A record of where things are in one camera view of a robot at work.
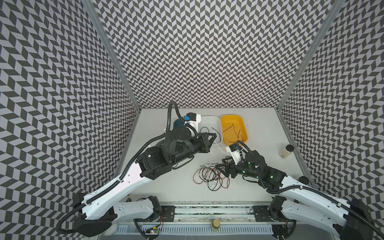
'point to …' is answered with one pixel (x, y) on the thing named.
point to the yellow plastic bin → (229, 137)
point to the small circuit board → (152, 231)
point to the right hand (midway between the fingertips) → (219, 162)
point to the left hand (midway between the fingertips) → (218, 136)
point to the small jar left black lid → (304, 180)
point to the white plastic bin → (211, 124)
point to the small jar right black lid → (286, 151)
